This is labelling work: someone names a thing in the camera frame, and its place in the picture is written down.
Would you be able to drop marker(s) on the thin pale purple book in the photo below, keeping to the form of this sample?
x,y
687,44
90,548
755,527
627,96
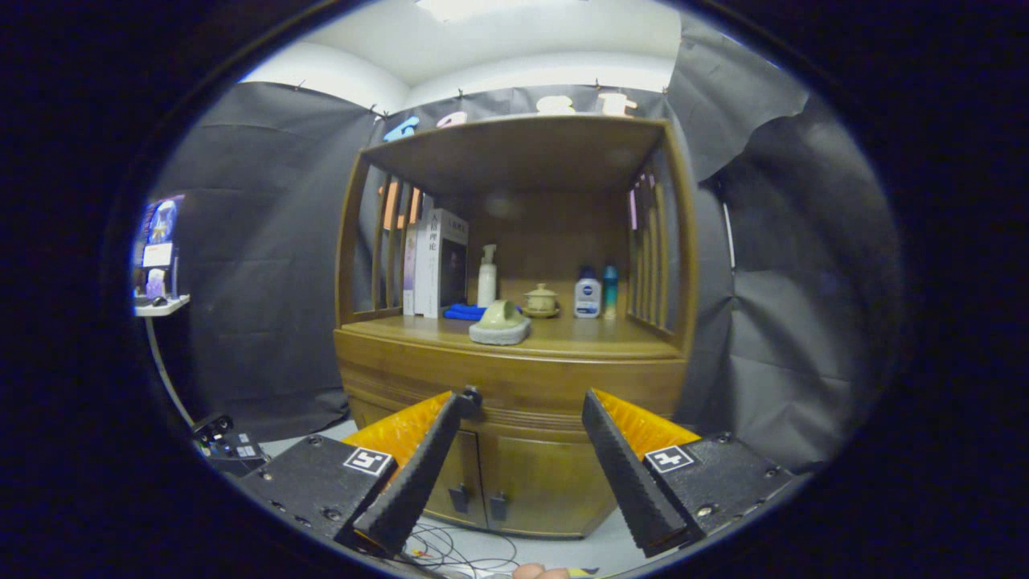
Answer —
x,y
409,273

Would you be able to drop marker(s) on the pale green grey dish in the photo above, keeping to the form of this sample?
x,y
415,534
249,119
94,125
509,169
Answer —
x,y
500,326

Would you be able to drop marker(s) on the white side table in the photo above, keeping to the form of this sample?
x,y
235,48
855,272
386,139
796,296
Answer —
x,y
173,305

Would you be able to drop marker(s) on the thick white book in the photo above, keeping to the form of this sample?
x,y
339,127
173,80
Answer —
x,y
450,265

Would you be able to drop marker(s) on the wooden countertop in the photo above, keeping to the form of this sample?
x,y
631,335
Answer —
x,y
595,334

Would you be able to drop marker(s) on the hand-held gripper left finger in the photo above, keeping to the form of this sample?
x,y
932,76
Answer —
x,y
414,482

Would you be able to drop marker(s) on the wooden cabinet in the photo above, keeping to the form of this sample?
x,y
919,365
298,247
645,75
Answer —
x,y
555,233

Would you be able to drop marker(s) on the white pump bottle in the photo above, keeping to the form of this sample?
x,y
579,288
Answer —
x,y
486,285

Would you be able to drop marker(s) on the wooden cabinet door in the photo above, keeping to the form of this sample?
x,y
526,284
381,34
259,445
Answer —
x,y
547,482
470,458

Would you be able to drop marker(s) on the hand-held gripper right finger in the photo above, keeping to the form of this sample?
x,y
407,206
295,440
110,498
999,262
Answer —
x,y
631,482

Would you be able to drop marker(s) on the ceiling light panel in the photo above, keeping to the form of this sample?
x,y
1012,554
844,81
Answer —
x,y
482,8

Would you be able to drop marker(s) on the white bottle with blue cap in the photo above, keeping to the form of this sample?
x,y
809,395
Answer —
x,y
588,297

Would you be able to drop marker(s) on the teal slim bottle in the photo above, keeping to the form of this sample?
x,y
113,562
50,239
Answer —
x,y
610,293

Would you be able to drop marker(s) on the computer monitor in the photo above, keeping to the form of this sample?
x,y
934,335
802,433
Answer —
x,y
161,229

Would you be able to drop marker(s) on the lidded ceramic teacup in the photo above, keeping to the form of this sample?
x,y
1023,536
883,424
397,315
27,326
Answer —
x,y
541,301

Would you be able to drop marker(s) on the black floor device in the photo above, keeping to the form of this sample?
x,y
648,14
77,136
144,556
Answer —
x,y
233,450

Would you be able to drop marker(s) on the small purple object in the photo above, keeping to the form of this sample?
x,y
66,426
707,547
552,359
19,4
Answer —
x,y
156,283

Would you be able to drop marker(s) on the blue folded cloth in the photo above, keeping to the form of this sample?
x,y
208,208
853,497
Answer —
x,y
462,312

